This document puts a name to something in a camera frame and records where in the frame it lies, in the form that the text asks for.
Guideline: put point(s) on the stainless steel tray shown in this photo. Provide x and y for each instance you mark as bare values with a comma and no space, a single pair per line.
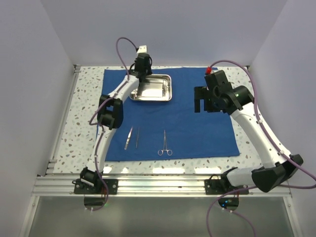
155,87

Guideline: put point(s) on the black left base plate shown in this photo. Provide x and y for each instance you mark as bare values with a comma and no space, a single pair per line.
82,188

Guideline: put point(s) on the wide steel tweezers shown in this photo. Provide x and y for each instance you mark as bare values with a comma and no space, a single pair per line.
128,139

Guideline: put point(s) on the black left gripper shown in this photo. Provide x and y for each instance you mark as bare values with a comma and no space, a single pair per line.
149,71

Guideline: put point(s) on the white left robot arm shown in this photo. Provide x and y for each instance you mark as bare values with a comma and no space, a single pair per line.
109,117

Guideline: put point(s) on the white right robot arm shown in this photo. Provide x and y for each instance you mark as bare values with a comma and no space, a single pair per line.
277,166

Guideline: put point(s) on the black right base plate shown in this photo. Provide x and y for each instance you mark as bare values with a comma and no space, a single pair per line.
214,185

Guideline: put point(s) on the blue surgical cloth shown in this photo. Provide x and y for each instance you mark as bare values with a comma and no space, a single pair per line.
189,134

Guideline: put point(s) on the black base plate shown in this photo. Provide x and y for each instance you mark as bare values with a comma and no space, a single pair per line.
82,188
214,185

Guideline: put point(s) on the aluminium left side rail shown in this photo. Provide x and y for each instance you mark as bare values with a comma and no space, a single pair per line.
53,155

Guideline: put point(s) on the steel hemostat clamp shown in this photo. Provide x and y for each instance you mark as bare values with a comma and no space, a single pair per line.
165,149

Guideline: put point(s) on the aluminium rail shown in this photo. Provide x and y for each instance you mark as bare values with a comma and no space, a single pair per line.
182,186
53,155

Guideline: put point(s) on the aluminium front rail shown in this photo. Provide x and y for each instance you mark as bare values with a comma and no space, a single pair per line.
182,186

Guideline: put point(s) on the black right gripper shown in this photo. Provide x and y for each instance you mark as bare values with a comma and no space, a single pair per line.
202,93

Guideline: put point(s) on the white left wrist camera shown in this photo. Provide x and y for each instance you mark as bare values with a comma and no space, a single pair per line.
142,49

